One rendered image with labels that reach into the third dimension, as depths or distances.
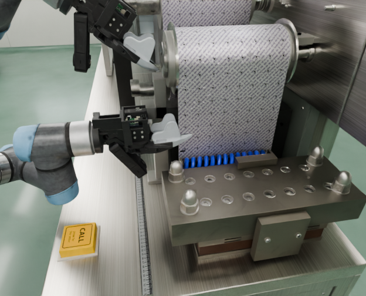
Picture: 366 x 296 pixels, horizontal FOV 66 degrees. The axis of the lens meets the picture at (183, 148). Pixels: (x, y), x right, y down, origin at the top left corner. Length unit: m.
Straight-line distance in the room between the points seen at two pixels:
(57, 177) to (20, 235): 1.46
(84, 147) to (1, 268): 1.45
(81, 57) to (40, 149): 0.20
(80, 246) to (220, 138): 0.39
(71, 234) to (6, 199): 1.75
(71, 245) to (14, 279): 1.24
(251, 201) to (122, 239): 0.30
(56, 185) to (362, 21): 0.67
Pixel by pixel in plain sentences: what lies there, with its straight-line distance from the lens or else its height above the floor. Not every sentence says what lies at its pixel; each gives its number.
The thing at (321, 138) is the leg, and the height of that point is 0.96.
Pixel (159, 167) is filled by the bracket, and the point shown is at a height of 0.95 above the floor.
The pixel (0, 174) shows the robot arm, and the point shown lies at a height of 1.04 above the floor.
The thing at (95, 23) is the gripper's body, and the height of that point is 1.33.
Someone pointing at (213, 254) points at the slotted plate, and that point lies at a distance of 0.64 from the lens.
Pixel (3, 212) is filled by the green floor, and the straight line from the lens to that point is 2.32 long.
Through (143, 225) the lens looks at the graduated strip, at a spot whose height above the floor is 0.90.
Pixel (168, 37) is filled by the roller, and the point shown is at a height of 1.30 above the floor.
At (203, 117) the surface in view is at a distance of 0.63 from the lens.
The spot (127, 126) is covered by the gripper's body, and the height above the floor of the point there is 1.15.
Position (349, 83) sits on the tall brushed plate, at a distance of 0.64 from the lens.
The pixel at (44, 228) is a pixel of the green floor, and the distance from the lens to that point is 2.08.
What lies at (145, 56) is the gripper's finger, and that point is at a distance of 0.61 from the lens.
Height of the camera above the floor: 1.42
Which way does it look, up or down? 33 degrees down
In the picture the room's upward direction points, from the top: straight up
